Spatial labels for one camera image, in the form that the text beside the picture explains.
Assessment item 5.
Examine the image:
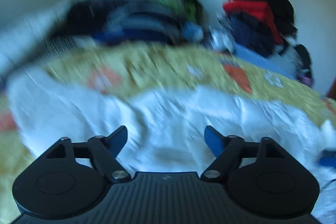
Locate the white puffer jacket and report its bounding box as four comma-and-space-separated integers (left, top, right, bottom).
7, 69, 335, 223

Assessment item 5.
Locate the dark clothes pile on bed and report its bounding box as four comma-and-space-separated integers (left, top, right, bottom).
52, 0, 190, 46

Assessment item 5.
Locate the red and dark clothes heap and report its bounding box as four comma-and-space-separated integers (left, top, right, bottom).
217, 0, 298, 57

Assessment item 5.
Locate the yellow cartoon bed quilt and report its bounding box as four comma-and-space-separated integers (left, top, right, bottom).
1, 43, 335, 223

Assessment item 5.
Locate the white patterned blanket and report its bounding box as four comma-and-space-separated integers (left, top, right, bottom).
1, 0, 72, 80

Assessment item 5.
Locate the black bag by wall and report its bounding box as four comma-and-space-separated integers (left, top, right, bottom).
294, 44, 314, 88

